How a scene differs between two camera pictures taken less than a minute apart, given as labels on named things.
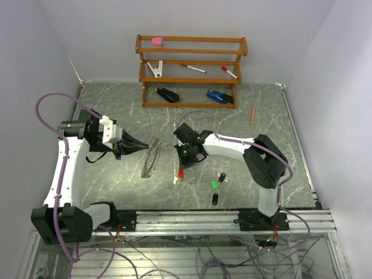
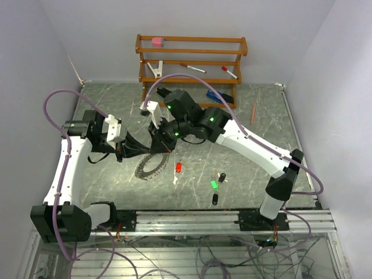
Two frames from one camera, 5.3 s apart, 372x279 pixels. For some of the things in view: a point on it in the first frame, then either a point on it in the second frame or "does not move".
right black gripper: [184, 163] -> [160, 144]
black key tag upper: [222, 177] does not move
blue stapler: [219, 96] does not move
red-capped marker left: [185, 65] does not move
